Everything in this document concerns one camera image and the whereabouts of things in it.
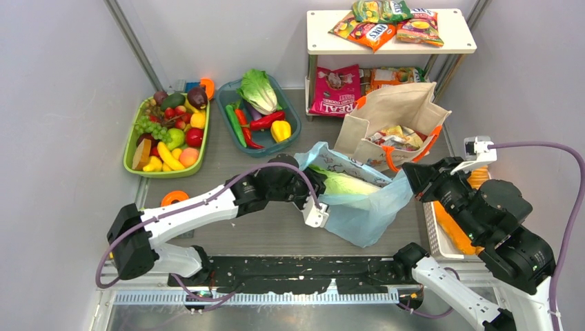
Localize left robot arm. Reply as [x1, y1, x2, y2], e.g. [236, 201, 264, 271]
[104, 154, 328, 281]

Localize dark purple fruit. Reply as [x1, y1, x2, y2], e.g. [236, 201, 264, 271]
[187, 86, 208, 110]

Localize pink Real snack bag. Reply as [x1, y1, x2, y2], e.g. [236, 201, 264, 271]
[308, 64, 361, 117]

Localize light blue plastic bag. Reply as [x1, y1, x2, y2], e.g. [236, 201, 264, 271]
[294, 141, 413, 248]

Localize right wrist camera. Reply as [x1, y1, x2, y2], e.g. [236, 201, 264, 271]
[450, 136, 497, 175]

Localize green cucumber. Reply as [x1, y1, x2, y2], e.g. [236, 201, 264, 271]
[226, 104, 247, 148]

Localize green apple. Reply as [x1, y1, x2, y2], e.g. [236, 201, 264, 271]
[164, 128, 185, 150]

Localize white two-tier shelf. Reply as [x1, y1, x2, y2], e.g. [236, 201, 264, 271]
[305, 8, 477, 116]

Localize red apple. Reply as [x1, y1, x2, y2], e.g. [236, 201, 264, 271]
[185, 128, 205, 148]

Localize orange toy piece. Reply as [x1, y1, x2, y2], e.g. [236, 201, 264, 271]
[160, 190, 189, 207]

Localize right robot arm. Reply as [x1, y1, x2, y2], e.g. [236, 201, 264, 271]
[393, 157, 562, 330]

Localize orange Fox's snack bag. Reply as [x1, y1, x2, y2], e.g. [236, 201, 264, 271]
[329, 12, 397, 52]

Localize napa cabbage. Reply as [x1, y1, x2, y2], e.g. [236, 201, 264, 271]
[310, 165, 380, 195]

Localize stack of round crackers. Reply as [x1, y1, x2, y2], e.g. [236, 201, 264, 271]
[467, 165, 490, 189]

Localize purple eggplant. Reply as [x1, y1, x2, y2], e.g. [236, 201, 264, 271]
[246, 105, 263, 121]

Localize green lettuce head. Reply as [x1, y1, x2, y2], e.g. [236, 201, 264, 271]
[237, 69, 282, 115]

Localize peach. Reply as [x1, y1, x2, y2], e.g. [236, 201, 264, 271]
[179, 148, 200, 168]

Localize yellow orange snack bag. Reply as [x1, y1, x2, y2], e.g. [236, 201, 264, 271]
[396, 8, 444, 48]

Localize beige canvas tote bag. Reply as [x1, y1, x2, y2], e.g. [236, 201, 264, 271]
[334, 83, 451, 172]

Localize white plastic basket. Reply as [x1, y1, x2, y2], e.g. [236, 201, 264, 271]
[423, 202, 479, 261]

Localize red chili pepper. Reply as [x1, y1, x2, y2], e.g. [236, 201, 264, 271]
[235, 109, 263, 150]

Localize green fruit tray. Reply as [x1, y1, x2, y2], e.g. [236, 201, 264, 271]
[123, 88, 210, 179]

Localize red white chips bag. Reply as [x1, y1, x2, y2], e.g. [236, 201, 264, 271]
[366, 126, 425, 151]

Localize yellow banana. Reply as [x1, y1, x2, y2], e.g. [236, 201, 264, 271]
[157, 141, 185, 170]

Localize teal vegetable tray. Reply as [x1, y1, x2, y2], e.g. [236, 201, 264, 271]
[215, 69, 301, 158]

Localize yellow bell pepper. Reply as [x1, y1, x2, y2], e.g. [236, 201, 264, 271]
[270, 120, 292, 143]

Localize orange green snack bag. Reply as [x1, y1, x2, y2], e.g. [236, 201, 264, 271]
[365, 67, 426, 94]

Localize green grapes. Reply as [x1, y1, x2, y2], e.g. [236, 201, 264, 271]
[134, 115, 168, 142]

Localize avocado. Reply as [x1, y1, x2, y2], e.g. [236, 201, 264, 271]
[160, 92, 186, 111]

